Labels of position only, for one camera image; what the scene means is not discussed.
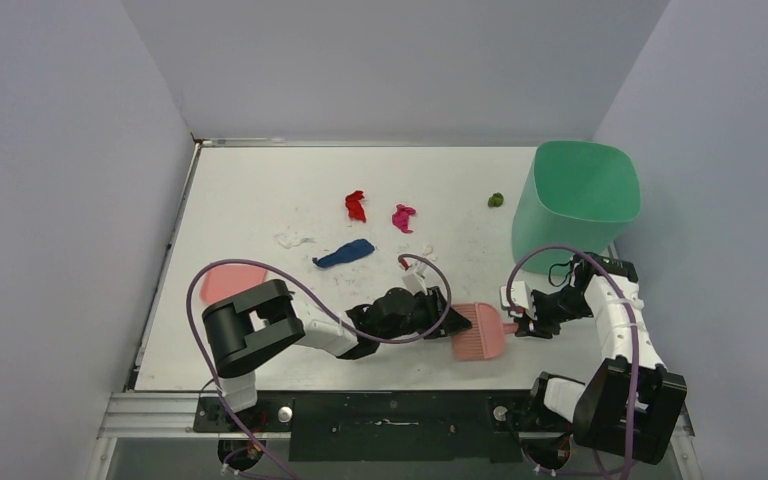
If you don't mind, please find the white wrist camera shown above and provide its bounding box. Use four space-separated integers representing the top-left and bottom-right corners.
499 280 531 312
402 267 427 295

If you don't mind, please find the green paper scrap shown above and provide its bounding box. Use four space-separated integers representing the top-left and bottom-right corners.
487 192 505 208

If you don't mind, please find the small white paper scrap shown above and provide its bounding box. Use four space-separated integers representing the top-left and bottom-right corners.
422 244 438 261

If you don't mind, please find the green plastic waste bin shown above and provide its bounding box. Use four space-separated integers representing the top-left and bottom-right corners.
511 140 642 261

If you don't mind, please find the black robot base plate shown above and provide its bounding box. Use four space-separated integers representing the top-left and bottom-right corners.
191 390 690 463

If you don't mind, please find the magenta paper scrap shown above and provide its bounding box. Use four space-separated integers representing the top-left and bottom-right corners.
391 204 417 234

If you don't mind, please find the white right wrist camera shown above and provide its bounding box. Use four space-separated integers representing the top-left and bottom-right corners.
499 280 531 312

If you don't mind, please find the white paper scrap left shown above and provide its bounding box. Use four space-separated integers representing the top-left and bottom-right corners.
274 233 315 249

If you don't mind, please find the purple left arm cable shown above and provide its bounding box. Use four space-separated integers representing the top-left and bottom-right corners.
185 253 454 480

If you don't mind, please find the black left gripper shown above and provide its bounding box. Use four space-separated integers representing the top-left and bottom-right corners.
378 287 471 343

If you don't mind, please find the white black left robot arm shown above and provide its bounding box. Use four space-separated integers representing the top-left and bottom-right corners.
202 280 472 431

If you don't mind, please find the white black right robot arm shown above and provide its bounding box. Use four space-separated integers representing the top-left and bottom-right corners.
501 250 688 465

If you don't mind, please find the pink dustpan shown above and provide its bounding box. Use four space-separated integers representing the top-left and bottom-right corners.
200 264 267 305

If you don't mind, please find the long dark blue paper scrap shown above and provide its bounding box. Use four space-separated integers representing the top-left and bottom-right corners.
312 239 375 269

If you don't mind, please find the red paper scrap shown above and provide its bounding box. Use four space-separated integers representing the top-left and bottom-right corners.
344 190 367 223

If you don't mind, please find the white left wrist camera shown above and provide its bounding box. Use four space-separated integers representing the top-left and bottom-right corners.
402 267 427 295

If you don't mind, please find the pink hand broom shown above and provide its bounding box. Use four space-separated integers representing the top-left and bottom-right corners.
451 302 518 362

